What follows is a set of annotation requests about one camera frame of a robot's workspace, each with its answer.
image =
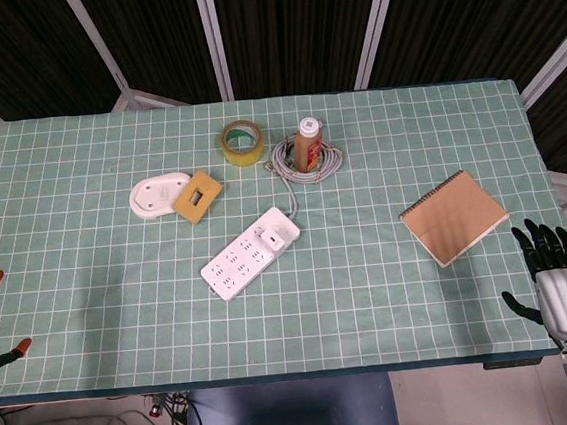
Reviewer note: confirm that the dark folding screen white frames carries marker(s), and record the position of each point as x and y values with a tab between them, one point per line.
295	20

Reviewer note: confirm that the red round button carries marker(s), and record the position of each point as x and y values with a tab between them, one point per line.
155	411

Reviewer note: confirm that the white plug adapter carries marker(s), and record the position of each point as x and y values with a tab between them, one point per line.
271	239

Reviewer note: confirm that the white power strip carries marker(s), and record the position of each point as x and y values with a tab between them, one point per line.
234	270

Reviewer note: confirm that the brown bottle white cap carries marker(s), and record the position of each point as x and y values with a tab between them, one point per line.
307	150

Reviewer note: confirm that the blue robot torso base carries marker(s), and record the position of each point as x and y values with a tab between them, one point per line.
293	412

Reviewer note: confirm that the green checked tablecloth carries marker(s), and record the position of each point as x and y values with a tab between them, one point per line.
95	291

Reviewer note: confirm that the brown spiral notebook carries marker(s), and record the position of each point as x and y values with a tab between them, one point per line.
457	218

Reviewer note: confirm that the white oval plastic base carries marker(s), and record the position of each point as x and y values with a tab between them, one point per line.
153	195

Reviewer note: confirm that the yellow sponge block with hole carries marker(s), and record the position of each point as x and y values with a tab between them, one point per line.
186	207

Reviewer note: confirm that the yellow tape roll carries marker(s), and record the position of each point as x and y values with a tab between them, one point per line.
244	157

